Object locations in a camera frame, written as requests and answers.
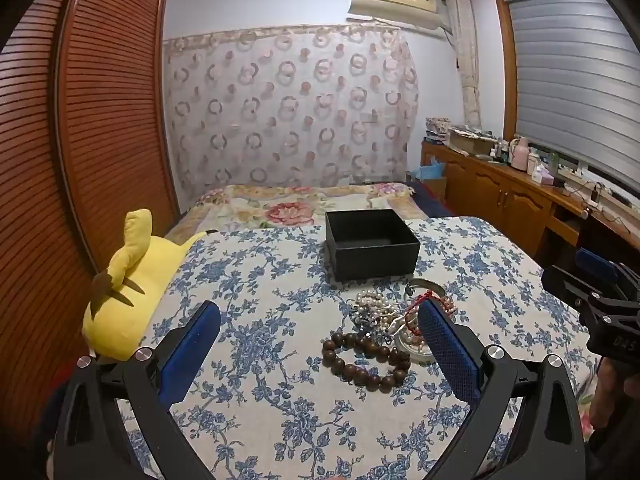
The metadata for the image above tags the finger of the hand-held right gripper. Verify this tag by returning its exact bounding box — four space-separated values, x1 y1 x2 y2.
542 266 608 313
574 247 640 296

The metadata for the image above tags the yellow plush toy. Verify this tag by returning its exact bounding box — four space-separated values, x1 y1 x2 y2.
82 208 207 361

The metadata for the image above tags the person's right hand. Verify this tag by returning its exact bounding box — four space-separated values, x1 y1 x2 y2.
589 357 625 432

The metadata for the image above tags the red string bracelet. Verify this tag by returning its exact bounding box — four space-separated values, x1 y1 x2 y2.
404 295 455 342

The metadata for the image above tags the blue bag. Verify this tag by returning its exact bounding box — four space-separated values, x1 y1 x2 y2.
406 157 447 181

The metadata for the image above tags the pink thermos bottle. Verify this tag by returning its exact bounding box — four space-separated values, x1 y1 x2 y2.
509 137 530 170

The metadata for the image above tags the white lace curtain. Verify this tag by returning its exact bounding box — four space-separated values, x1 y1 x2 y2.
445 0 483 128

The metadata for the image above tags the long wooden cabinet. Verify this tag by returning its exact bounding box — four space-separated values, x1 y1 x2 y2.
420 140 640 271

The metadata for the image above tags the stack of folded cloths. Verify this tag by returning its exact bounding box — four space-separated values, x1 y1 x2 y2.
425 116 453 142

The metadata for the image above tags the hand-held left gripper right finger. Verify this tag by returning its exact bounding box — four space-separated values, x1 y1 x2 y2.
417 299 587 480

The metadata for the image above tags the cardboard box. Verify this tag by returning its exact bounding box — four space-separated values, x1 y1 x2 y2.
448 127 496 157

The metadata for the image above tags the brown wooden bead bracelet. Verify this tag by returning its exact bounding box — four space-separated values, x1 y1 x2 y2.
321 331 412 394

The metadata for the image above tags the white power strip with cables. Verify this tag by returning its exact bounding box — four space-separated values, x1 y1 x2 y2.
565 180 618 213

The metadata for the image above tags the floral bed quilt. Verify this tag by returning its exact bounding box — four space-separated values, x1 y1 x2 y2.
165 182 431 241

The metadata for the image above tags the dark crystal bead bracelet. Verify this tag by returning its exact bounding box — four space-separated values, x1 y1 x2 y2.
350 310 397 347

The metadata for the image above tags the wooden window frame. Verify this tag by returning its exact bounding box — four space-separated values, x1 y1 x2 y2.
494 0 518 141

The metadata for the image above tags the ring patterned wall curtain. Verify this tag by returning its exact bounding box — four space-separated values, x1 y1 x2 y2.
164 25 420 201

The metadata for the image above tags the black box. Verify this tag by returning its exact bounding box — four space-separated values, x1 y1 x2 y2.
325 208 421 282

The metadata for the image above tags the brown louvered wooden wardrobe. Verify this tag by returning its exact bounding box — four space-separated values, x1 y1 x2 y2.
0 0 181 441

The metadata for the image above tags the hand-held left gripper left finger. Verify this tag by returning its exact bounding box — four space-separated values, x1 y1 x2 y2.
52 301 222 480

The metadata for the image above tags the grey window blind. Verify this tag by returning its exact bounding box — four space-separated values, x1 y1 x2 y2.
502 0 640 186

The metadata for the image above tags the blue floral tablecloth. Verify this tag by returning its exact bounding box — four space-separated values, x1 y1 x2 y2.
117 216 603 480

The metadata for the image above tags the white pearl necklace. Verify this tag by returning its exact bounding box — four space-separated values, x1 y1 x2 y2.
350 287 401 332

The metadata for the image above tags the cream wall air conditioner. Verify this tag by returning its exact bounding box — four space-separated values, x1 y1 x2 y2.
347 0 447 36

